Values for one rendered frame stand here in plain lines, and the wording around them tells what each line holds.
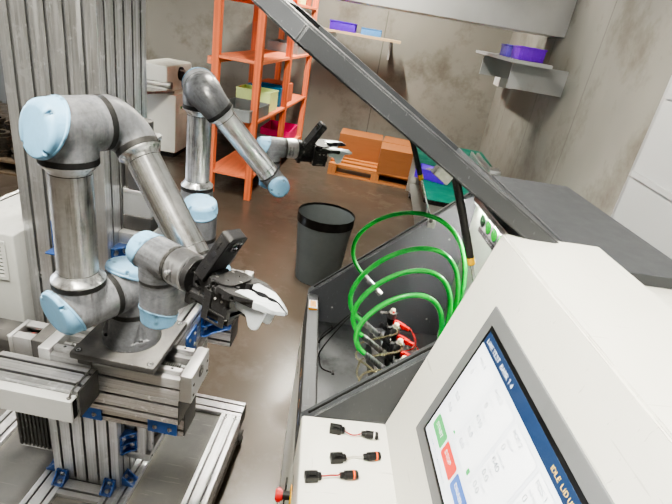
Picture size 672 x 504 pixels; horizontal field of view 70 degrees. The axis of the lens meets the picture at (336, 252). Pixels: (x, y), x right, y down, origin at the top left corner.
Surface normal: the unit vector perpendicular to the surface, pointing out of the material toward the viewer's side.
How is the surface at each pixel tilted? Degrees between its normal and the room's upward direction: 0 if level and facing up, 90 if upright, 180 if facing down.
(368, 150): 90
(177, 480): 0
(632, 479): 76
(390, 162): 90
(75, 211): 90
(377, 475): 0
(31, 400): 90
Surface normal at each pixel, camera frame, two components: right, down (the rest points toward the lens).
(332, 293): 0.02, 0.44
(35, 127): -0.50, 0.17
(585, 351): -0.92, -0.34
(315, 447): 0.16, -0.89
